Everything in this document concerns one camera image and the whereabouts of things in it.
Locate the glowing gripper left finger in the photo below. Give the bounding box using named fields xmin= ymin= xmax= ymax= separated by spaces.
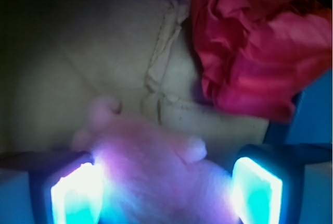
xmin=1 ymin=151 xmax=103 ymax=223

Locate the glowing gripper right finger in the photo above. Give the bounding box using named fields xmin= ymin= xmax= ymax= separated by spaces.
xmin=232 ymin=144 xmax=332 ymax=223

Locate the pink plush bunny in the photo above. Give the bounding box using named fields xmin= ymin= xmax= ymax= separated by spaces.
xmin=71 ymin=97 xmax=239 ymax=223

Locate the blue rectangular block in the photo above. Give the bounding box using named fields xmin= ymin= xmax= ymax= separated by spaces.
xmin=264 ymin=69 xmax=333 ymax=146

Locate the red crumpled fabric ball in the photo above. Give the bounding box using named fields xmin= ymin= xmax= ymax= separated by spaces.
xmin=191 ymin=0 xmax=332 ymax=123

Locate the brown paper bag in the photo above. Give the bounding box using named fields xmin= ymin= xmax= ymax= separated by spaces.
xmin=0 ymin=0 xmax=270 ymax=154

